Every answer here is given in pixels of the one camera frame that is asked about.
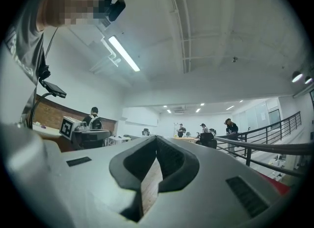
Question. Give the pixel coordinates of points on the dome pendant lamp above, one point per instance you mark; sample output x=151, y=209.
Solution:
x=308, y=80
x=297, y=77

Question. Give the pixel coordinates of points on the white ceiling pipes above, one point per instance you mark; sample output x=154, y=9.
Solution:
x=112, y=56

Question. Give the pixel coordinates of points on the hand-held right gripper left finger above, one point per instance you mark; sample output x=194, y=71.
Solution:
x=81, y=185

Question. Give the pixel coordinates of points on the round ceiling sensor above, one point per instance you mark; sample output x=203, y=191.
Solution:
x=235, y=59

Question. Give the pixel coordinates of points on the brick-fronted wooden counter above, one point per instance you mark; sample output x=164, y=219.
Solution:
x=56, y=110

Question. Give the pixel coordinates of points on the black metal railing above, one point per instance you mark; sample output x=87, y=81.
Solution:
x=282, y=147

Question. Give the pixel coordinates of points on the black chest-mounted monitor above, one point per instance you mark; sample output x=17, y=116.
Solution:
x=55, y=89

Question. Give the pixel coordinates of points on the light wooden table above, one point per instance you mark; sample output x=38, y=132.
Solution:
x=184, y=139

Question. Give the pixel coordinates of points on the aluminium ladder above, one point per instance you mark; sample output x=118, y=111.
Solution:
x=174, y=129

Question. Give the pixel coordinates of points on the white ceiling air conditioner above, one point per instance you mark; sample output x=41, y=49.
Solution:
x=96, y=55

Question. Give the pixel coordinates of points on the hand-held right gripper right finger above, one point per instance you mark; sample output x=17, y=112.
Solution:
x=208, y=197

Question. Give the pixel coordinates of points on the black mesh office chair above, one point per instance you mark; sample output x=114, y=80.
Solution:
x=207, y=138

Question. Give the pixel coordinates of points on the long ceiling tube light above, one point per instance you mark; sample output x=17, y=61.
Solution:
x=123, y=53

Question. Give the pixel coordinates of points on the white paper notice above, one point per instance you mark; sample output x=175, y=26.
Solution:
x=263, y=116

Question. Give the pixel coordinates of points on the ceiling cassette vent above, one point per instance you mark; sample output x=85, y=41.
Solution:
x=179, y=109

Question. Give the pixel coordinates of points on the person's head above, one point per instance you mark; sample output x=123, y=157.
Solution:
x=73, y=4

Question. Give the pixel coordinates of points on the glass door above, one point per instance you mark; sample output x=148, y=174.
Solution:
x=274, y=119

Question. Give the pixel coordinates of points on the person's grey printed shirt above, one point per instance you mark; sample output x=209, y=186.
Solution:
x=22, y=58

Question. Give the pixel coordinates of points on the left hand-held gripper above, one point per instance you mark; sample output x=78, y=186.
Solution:
x=67, y=127

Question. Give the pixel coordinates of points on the white desk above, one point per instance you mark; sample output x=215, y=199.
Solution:
x=115, y=140

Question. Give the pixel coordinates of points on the black head camera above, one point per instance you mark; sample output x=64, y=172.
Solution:
x=117, y=10

